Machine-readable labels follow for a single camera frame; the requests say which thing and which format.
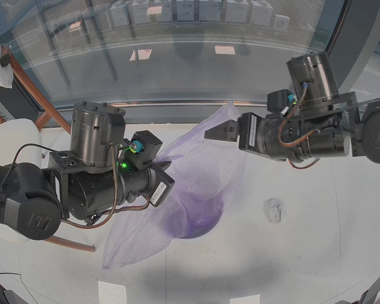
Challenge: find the black cable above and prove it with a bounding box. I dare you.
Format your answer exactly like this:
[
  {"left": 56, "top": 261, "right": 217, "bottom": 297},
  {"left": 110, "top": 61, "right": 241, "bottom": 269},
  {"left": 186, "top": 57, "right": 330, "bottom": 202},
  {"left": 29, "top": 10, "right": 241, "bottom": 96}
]
[{"left": 12, "top": 143, "right": 73, "bottom": 183}]

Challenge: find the purple plastic bag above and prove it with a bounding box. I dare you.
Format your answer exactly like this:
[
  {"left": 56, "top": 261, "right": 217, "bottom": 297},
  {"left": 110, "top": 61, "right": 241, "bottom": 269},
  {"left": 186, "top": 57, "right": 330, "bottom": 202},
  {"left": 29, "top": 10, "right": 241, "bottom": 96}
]
[{"left": 102, "top": 100, "right": 248, "bottom": 270}]

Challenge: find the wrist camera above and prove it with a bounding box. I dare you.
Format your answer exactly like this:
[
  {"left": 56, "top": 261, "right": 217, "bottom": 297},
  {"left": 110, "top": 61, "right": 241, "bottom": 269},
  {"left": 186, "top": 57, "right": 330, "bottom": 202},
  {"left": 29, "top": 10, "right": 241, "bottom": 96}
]
[
  {"left": 267, "top": 89, "right": 297, "bottom": 117},
  {"left": 126, "top": 131, "right": 164, "bottom": 171}
]

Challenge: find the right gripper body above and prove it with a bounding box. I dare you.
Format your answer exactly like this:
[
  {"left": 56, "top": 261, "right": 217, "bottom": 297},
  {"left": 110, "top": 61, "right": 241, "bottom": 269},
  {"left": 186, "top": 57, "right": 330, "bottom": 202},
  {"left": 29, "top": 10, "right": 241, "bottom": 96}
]
[{"left": 239, "top": 112, "right": 308, "bottom": 162}]

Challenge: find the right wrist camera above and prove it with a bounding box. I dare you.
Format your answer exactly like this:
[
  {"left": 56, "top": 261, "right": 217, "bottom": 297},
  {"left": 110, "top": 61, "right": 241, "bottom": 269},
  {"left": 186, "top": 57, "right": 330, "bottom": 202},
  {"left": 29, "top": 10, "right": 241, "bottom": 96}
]
[{"left": 267, "top": 89, "right": 297, "bottom": 117}]

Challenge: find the window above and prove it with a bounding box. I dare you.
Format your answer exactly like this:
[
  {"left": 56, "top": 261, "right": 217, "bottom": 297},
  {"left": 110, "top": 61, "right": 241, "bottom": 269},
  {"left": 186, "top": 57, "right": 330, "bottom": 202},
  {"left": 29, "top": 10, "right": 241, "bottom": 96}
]
[{"left": 0, "top": 0, "right": 380, "bottom": 126}]

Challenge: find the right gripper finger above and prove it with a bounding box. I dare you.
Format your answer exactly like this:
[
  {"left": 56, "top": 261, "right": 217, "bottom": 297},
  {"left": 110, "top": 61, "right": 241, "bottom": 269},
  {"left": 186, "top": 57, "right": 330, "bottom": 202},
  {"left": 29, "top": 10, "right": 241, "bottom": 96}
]
[{"left": 204, "top": 119, "right": 241, "bottom": 143}]

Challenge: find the crumpled white paper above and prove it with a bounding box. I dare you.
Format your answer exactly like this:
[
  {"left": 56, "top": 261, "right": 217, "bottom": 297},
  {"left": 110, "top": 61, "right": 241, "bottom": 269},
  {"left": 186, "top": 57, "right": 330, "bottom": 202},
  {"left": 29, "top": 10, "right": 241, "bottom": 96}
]
[{"left": 265, "top": 198, "right": 288, "bottom": 224}]

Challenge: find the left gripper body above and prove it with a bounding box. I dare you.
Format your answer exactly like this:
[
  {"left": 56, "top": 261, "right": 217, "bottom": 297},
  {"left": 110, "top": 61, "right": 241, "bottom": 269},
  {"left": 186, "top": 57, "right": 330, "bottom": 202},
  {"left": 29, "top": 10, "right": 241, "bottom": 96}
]
[{"left": 118, "top": 164, "right": 175, "bottom": 208}]

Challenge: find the wooden chair with white cushions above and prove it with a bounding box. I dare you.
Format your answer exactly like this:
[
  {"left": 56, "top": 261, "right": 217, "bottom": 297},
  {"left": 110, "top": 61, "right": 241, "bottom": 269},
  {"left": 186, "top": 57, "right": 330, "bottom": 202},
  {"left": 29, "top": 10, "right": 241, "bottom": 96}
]
[{"left": 0, "top": 22, "right": 96, "bottom": 252}]

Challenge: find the white trash bin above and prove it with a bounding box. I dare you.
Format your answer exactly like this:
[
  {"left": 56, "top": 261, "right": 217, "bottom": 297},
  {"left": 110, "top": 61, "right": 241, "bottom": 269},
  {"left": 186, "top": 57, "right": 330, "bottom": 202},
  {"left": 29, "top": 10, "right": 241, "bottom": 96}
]
[{"left": 177, "top": 198, "right": 225, "bottom": 240}]

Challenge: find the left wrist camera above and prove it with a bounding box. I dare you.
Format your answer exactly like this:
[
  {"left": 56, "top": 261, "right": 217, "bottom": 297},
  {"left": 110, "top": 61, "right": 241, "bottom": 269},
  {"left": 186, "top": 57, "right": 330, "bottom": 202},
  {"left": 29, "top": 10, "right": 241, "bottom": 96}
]
[{"left": 126, "top": 131, "right": 164, "bottom": 171}]

